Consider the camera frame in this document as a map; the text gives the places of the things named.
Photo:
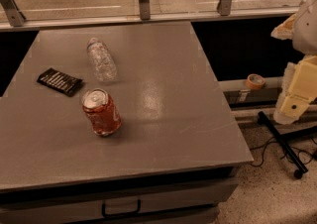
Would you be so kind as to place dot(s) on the red soda can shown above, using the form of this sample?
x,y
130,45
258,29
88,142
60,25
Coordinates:
x,y
101,111

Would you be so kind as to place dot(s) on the black drawer handle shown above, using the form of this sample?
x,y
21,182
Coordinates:
x,y
118,208

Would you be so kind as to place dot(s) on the grey cabinet drawer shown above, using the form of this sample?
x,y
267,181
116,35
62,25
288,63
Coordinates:
x,y
194,202

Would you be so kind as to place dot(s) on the black stand leg with wheel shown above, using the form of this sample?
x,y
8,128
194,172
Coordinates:
x,y
283,140

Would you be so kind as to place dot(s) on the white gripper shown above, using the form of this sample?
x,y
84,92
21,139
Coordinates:
x,y
306,33

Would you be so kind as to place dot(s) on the clear plastic water bottle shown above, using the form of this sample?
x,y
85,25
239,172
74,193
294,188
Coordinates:
x,y
103,66

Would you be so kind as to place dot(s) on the left metal bracket post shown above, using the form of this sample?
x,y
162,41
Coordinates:
x,y
14,15

